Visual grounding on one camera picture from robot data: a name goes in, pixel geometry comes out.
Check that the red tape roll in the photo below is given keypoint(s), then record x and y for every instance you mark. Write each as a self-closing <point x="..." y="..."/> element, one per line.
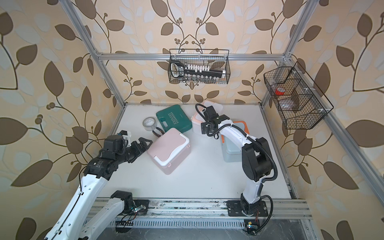
<point x="280" y="91"/>

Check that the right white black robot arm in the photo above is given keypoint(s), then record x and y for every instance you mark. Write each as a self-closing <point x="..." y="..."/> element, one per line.
<point x="257" y="162"/>

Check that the right wire basket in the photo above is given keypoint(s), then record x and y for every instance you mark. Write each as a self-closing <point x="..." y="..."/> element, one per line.
<point x="304" y="103"/>

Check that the white box pink trim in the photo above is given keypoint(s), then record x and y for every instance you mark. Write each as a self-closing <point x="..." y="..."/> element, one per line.
<point x="197" y="120"/>

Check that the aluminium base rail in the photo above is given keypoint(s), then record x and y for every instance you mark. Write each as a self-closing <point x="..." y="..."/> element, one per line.
<point x="283" y="209"/>

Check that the green plastic tool case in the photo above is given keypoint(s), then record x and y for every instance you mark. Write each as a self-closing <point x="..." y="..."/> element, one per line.
<point x="174" y="117"/>

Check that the orange black pliers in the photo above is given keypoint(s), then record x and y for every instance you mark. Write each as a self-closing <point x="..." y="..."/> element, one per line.
<point x="158" y="132"/>

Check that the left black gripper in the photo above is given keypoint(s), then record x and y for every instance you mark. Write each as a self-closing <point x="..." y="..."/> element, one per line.
<point x="138" y="150"/>

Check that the grey duct tape roll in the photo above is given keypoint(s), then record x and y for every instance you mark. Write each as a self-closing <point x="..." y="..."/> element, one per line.
<point x="149" y="124"/>

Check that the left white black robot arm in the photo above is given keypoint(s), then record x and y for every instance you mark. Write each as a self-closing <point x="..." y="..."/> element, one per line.
<point x="72" y="224"/>

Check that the wire basket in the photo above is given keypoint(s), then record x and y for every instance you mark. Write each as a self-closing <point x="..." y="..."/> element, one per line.
<point x="304" y="103"/>
<point x="217" y="59"/>

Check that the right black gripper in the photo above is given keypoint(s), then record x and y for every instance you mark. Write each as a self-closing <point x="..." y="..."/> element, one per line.
<point x="205" y="128"/>

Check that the back wire basket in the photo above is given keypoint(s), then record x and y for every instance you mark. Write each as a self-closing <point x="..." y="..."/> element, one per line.
<point x="217" y="59"/>

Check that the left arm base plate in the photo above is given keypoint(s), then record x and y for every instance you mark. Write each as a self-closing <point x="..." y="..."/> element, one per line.
<point x="136" y="207"/>

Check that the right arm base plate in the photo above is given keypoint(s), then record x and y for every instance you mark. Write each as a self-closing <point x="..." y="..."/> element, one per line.
<point x="237" y="208"/>

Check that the black socket set rail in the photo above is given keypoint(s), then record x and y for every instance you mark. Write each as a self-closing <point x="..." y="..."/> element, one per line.
<point x="178" y="69"/>

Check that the pink first aid box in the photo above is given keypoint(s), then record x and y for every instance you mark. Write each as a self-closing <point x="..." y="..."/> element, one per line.
<point x="170" y="150"/>

